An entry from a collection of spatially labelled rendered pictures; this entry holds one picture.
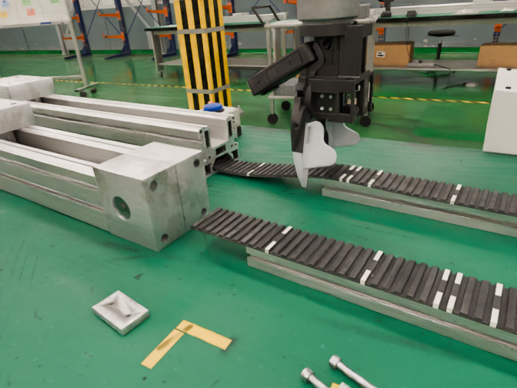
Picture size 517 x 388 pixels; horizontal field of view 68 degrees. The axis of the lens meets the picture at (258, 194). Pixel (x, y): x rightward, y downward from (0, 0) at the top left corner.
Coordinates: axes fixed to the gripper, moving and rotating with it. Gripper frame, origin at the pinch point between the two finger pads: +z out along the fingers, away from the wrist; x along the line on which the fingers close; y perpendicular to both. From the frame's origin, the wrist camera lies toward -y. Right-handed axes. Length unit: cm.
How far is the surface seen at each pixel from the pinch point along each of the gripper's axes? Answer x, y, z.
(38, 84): 2, -75, -9
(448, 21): 446, -58, 11
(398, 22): 443, -110, 9
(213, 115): 2.6, -20.7, -5.5
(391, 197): -2.0, 12.4, 1.1
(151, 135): -5.0, -28.7, -3.2
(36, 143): -16.8, -45.1, -3.4
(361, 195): -1.9, 8.3, 1.8
